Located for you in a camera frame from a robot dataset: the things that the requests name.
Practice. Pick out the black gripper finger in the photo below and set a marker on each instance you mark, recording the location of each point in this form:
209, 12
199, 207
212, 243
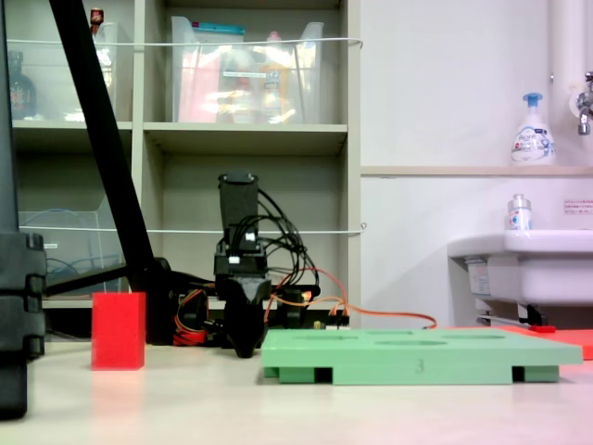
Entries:
237, 329
254, 306

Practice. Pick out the red square block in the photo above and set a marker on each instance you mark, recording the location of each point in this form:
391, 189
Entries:
118, 331

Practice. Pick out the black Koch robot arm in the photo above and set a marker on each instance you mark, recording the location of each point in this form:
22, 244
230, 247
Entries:
238, 204

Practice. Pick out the small circuit board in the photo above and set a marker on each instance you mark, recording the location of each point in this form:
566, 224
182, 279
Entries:
336, 325

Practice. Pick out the beige shelf unit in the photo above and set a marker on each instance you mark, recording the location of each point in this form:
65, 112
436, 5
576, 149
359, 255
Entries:
245, 139

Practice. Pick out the green shape sorting board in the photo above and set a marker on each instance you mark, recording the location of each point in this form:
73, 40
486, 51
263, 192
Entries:
394, 361

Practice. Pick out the black tripod brace bar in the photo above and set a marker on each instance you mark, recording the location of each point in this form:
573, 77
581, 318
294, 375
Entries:
88, 278

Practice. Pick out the clear plastic storage bin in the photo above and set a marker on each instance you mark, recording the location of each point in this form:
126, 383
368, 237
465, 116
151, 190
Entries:
55, 92
208, 92

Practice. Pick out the bottle with yellow label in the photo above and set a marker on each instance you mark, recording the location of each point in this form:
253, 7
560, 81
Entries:
276, 88

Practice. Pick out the black tripod leg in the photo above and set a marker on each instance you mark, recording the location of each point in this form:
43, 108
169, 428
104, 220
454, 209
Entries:
104, 139

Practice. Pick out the black tripod leg notched foot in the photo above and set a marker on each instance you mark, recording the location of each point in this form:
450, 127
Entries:
18, 301

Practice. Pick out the white container under sink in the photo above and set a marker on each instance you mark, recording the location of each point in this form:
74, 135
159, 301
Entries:
479, 278

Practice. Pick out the small clear sanitizer bottle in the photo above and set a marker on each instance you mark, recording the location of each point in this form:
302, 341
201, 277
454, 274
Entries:
519, 215

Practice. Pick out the dark glass bottle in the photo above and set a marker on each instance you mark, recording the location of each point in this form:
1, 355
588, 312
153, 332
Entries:
21, 92

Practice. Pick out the red capped bottle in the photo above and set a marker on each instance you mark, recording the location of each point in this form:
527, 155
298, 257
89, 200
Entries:
96, 21

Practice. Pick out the white ceramic sink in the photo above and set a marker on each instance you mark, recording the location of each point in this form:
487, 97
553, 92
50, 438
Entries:
546, 269

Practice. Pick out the white blue soap pump bottle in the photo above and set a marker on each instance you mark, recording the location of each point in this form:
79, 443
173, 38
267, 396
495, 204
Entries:
533, 139

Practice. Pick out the white wall notice label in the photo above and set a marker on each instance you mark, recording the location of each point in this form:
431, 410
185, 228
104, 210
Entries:
579, 207

